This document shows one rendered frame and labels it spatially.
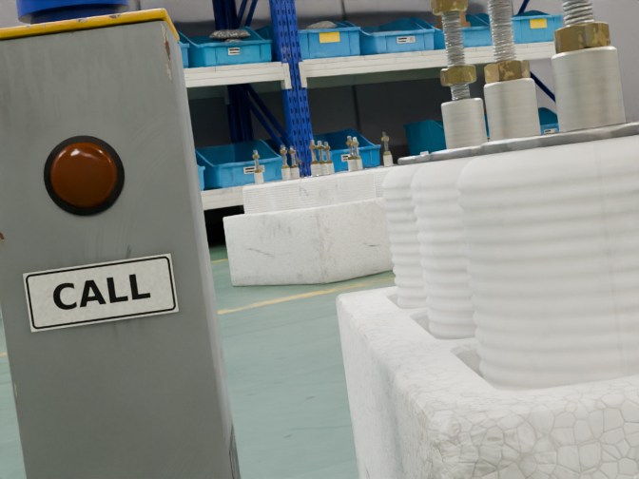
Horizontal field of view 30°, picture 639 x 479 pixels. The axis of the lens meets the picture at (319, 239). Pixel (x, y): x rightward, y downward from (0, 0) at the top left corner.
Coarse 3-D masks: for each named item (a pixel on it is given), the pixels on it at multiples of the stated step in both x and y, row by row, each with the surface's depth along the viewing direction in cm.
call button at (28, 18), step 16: (16, 0) 43; (32, 0) 42; (48, 0) 41; (64, 0) 41; (80, 0) 41; (96, 0) 42; (112, 0) 42; (32, 16) 42; (48, 16) 42; (64, 16) 42; (80, 16) 42
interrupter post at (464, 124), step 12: (444, 108) 63; (456, 108) 63; (468, 108) 63; (480, 108) 63; (444, 120) 63; (456, 120) 63; (468, 120) 63; (480, 120) 63; (456, 132) 63; (468, 132) 63; (480, 132) 63; (456, 144) 63; (468, 144) 63; (480, 144) 63
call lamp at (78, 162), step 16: (80, 144) 40; (96, 144) 40; (64, 160) 40; (80, 160) 40; (96, 160) 40; (112, 160) 40; (64, 176) 40; (80, 176) 40; (96, 176) 40; (112, 176) 40; (64, 192) 40; (80, 192) 40; (96, 192) 40
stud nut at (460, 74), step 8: (440, 72) 64; (448, 72) 63; (456, 72) 63; (464, 72) 63; (472, 72) 63; (440, 80) 64; (448, 80) 63; (456, 80) 63; (464, 80) 63; (472, 80) 63
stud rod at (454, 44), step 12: (444, 12) 63; (456, 12) 63; (444, 24) 63; (456, 24) 63; (444, 36) 64; (456, 36) 63; (456, 48) 63; (456, 60) 63; (456, 84) 63; (456, 96) 63; (468, 96) 63
